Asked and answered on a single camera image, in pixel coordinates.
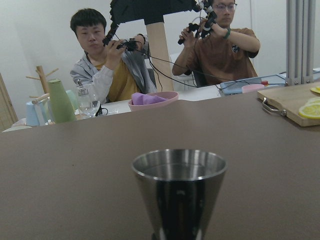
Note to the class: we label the bamboo cutting board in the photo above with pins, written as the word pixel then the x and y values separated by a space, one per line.
pixel 286 101

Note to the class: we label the light blue cup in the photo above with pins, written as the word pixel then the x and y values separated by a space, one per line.
pixel 36 114

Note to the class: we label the purple cloth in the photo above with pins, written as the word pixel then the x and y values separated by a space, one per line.
pixel 146 99

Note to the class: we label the pink plastic cup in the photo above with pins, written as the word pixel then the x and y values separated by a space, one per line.
pixel 252 87

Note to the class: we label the person in brown shirt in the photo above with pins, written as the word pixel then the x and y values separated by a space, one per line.
pixel 224 54

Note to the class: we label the aluminium frame post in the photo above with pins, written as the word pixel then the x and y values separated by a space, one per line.
pixel 300 36

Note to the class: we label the green plastic cup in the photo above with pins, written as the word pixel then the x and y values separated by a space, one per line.
pixel 61 105

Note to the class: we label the steel measuring jigger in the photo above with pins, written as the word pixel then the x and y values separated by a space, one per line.
pixel 179 188

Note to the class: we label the wooden cup tree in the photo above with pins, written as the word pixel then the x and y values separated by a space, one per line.
pixel 42 77

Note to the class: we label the pink bowl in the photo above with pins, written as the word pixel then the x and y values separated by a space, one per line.
pixel 171 96

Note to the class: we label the person in grey jacket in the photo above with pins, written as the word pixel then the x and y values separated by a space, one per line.
pixel 116 72

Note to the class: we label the glass dispenser bottle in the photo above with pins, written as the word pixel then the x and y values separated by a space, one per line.
pixel 82 95

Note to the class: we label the clear wine glass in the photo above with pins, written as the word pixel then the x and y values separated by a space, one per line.
pixel 94 103

